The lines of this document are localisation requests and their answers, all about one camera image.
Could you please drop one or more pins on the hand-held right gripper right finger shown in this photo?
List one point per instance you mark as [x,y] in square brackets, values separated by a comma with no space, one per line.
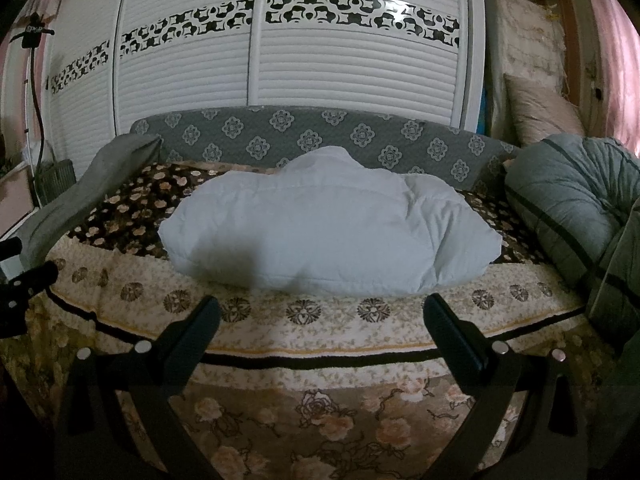
[447,332]

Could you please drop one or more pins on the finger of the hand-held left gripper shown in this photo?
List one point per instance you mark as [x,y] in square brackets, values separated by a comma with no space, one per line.
[9,249]
[30,280]

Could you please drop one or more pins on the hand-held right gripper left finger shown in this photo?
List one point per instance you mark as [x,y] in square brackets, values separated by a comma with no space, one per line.
[195,335]

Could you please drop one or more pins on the dark wicker basket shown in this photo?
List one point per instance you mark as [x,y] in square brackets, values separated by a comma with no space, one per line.
[57,180]

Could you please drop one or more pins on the grey pillow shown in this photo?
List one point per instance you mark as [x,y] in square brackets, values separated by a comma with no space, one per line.
[75,195]

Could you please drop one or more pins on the brown floral blanket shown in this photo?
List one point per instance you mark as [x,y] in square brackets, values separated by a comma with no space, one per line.
[320,327]

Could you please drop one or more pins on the black phone holder stand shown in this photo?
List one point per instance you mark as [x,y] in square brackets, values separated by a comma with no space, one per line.
[36,105]

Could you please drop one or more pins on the grey striped quilt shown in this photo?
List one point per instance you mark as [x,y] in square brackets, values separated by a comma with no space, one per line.
[565,200]

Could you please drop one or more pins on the grey patterned headboard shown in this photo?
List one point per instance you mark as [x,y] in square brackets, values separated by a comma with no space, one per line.
[350,132]

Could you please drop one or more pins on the pink cushion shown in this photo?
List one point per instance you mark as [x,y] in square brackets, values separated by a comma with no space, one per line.
[540,110]

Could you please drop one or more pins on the white louvred wardrobe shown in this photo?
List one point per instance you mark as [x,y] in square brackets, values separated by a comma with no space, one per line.
[350,70]

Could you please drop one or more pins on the cream rolled bedding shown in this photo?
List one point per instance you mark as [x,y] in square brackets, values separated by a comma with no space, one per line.
[525,35]

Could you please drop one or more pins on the pink curtain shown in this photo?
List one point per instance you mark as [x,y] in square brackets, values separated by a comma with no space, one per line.
[617,60]

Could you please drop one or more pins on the wooden door frame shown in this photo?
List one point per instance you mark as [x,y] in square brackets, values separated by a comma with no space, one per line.
[575,50]

